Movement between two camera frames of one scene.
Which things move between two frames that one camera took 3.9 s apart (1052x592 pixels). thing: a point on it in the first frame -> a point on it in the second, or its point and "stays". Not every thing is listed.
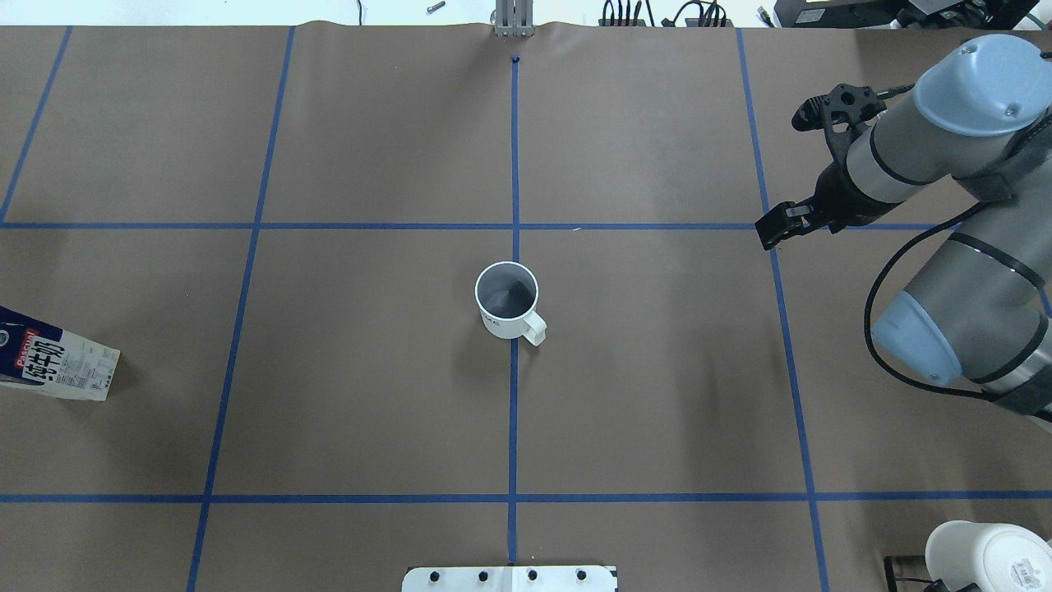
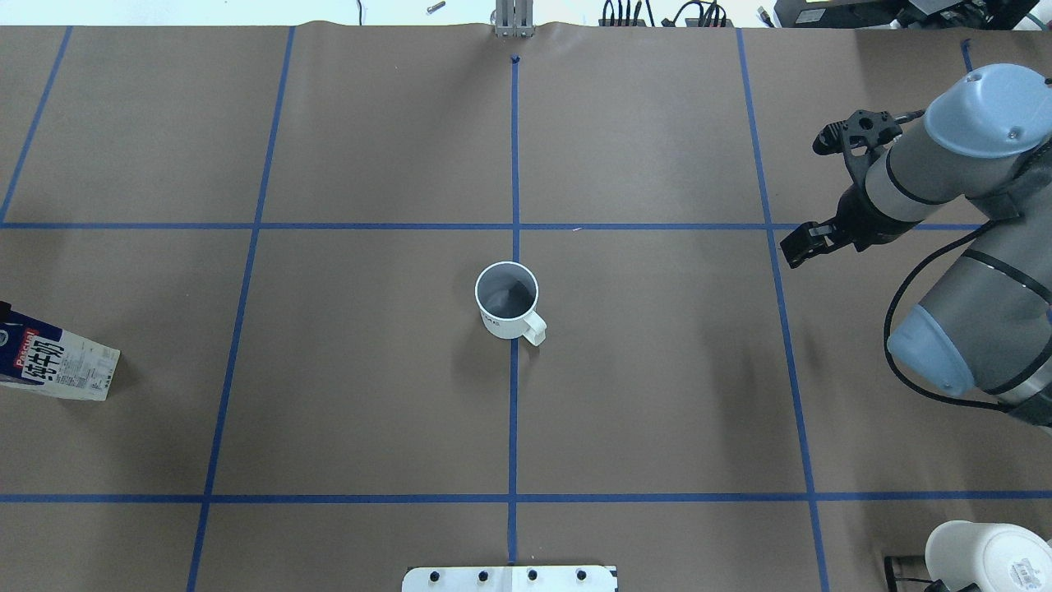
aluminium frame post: x=514 y=18 stays
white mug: x=506 y=294 stays
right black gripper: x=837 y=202 -> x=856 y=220
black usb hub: x=621 y=22 stays
